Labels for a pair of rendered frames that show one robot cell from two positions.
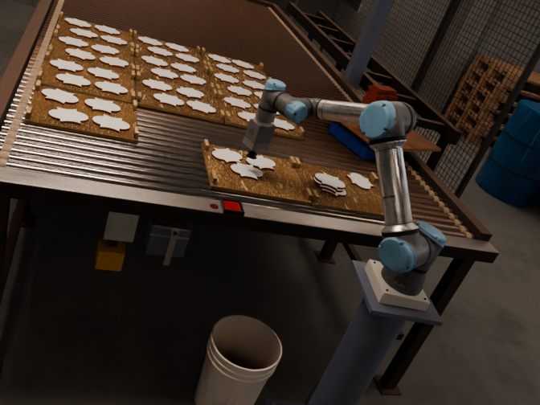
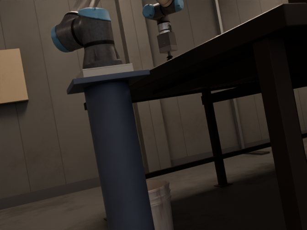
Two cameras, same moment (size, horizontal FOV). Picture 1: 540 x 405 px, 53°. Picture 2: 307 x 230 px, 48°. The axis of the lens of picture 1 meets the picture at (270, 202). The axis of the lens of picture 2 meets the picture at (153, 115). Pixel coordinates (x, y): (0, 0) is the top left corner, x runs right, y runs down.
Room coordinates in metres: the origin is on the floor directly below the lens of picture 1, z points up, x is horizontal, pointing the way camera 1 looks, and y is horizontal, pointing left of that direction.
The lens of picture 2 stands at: (1.74, -1.83, 0.69)
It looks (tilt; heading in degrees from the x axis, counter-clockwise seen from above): 1 degrees up; 88
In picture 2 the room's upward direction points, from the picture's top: 10 degrees counter-clockwise
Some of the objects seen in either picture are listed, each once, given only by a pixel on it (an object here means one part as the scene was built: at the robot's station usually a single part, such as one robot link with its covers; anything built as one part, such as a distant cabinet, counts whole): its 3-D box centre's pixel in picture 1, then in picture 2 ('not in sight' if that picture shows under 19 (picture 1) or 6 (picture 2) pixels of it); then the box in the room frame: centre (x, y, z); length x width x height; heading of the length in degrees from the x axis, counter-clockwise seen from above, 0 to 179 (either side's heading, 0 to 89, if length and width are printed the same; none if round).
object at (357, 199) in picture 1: (344, 190); not in sight; (2.14, -0.28, 0.93); 0.41 x 0.35 x 0.02; 113
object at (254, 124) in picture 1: (258, 131); (168, 41); (1.96, 0.14, 1.11); 0.10 x 0.09 x 0.16; 49
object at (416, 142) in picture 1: (379, 127); not in sight; (2.85, -0.41, 1.03); 0.50 x 0.50 x 0.02; 45
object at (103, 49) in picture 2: (407, 270); (101, 56); (1.62, -0.53, 0.96); 0.15 x 0.15 x 0.10
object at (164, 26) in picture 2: (266, 114); (165, 28); (1.95, 0.13, 1.19); 0.08 x 0.08 x 0.05
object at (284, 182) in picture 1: (254, 173); not in sight; (1.98, 0.10, 0.93); 0.41 x 0.35 x 0.02; 112
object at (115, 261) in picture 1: (113, 237); not in sight; (1.51, 0.46, 0.74); 0.09 x 0.08 x 0.24; 114
